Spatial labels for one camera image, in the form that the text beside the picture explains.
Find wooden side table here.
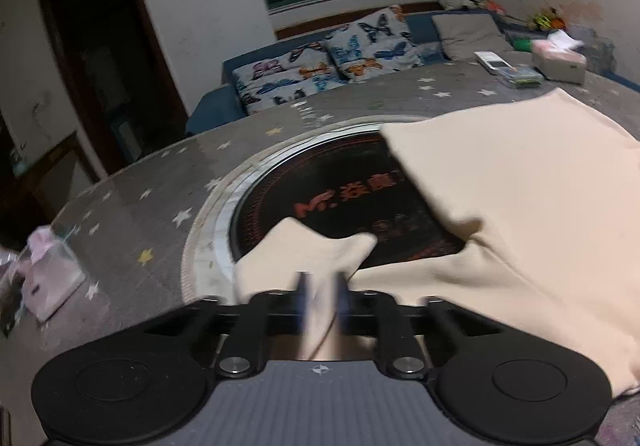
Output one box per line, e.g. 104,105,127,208
11,131,100,232

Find right butterfly pillow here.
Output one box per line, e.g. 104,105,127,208
326,5,423,82

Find white tissue box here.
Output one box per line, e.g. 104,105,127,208
530,30,587,84

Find green round toy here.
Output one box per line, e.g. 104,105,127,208
512,39,532,53

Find panda plush toy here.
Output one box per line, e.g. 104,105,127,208
437,0,478,10

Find clear plastic toy box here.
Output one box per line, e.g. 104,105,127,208
497,67,544,88

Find yellow plush toys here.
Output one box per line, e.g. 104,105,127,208
527,7,566,32

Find pink tissue pack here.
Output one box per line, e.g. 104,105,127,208
20,226,86,322

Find white remote control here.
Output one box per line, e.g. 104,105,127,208
474,52,512,76

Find butterfly pillow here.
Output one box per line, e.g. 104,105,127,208
231,42,345,114
326,5,423,82

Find cream sweatshirt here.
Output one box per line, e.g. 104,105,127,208
235,88,639,396

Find clear storage bin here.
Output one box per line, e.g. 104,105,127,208
566,24,616,76

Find left butterfly pillow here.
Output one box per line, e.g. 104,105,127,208
231,42,345,114

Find grey cushion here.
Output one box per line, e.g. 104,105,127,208
432,14,513,60

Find blue corner sofa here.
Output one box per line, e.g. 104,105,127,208
186,6,639,136

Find black induction cooktop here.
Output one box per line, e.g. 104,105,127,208
229,132,464,267

